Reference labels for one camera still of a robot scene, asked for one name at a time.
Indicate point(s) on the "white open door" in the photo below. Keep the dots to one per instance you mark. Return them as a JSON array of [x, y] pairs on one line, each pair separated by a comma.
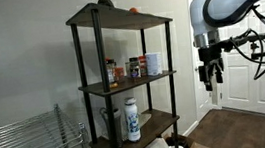
[[206, 101]]

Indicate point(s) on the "tiny orange item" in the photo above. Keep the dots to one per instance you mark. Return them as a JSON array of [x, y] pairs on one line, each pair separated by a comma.
[[114, 85]]

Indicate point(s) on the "dark wooden shelf unit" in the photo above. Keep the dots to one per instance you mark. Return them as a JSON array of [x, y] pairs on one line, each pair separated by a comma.
[[119, 18]]

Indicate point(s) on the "dark grey tumbler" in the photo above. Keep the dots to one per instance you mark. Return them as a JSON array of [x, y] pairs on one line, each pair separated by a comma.
[[118, 126]]

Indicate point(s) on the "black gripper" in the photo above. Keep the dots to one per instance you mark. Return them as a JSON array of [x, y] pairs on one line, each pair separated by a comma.
[[210, 56]]

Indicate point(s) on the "small orange jar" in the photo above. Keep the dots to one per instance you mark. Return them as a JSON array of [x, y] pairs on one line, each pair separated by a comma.
[[119, 74]]

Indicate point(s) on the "small orange ball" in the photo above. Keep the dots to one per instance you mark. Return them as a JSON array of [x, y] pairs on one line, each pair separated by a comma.
[[133, 10]]

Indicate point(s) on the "black round object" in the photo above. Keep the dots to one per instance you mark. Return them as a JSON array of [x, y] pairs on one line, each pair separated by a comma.
[[105, 2]]

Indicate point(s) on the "white cylindrical container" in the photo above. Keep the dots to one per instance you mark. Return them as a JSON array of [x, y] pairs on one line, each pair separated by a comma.
[[154, 64]]

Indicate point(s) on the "black item in box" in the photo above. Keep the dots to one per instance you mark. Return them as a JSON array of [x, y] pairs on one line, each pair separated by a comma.
[[173, 141]]

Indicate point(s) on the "white floral water bottle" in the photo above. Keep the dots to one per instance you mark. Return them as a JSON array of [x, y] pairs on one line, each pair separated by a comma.
[[132, 121]]

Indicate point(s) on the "red lid spice shaker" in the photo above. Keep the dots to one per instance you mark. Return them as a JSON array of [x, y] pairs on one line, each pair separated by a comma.
[[143, 66]]

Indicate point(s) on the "seasoning jar dark label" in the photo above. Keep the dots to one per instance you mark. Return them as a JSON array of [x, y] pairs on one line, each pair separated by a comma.
[[135, 68]]

